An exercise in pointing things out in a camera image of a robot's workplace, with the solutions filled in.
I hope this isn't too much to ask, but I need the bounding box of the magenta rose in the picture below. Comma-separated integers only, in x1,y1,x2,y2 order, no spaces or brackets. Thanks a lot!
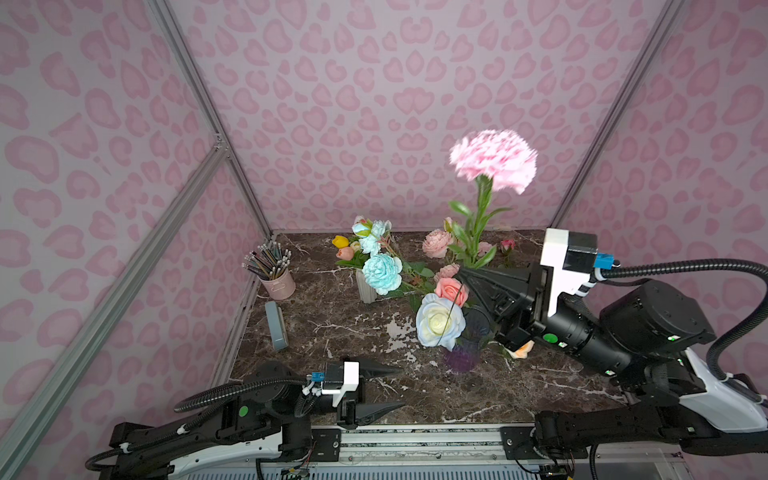
500,239,518,268

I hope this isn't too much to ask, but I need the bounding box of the small pink twin rose stem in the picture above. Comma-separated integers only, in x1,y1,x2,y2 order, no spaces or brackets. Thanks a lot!
476,241,494,258

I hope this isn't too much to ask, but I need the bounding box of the light pink double peony stem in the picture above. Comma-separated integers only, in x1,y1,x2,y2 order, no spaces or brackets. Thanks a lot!
434,264,460,282

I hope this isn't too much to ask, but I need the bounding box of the pink rosebud spray stem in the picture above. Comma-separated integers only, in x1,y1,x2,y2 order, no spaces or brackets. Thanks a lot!
422,217,455,259

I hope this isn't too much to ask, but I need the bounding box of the pink carnation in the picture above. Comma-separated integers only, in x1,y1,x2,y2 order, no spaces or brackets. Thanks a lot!
449,130,538,269

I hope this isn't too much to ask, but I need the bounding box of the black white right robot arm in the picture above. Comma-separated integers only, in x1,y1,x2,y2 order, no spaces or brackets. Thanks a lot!
458,259,767,461

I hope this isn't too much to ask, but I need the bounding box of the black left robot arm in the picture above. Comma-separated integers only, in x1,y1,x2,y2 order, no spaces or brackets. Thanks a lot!
85,357,404,479

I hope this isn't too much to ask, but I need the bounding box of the purple glass vase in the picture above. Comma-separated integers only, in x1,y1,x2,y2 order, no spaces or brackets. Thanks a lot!
443,337,481,373

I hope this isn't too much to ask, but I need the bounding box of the white ribbed vase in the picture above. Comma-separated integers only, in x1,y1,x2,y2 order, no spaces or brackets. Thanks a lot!
355,269,378,304

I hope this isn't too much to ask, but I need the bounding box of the yellow peach rose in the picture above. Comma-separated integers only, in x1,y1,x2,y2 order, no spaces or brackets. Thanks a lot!
507,341,535,359

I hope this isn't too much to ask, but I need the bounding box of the salmon pink rose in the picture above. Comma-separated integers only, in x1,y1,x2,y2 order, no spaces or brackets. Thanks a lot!
434,277,469,308

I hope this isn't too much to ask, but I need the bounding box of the white rose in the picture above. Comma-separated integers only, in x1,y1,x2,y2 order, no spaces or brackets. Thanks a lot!
416,293,466,351

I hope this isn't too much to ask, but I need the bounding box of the grey rectangular eraser block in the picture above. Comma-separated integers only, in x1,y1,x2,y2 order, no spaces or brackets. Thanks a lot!
265,301,288,351

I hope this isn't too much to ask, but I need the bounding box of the pink pen cup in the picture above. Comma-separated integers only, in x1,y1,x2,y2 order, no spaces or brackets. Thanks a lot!
261,270,296,301

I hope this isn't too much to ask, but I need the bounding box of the tulip bunch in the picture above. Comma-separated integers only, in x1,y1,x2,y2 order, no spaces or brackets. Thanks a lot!
331,216,392,269

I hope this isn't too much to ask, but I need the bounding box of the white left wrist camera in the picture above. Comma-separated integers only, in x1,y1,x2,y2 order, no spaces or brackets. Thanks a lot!
302,361,361,407

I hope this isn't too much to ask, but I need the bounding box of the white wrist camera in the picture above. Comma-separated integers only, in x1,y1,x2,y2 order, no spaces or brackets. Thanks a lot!
539,228,619,317
302,361,361,407

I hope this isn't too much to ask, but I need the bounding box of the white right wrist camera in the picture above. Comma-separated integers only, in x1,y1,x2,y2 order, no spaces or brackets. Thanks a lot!
539,228,619,317

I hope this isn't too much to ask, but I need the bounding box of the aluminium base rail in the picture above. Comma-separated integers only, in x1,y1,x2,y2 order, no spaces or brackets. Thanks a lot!
169,423,692,479

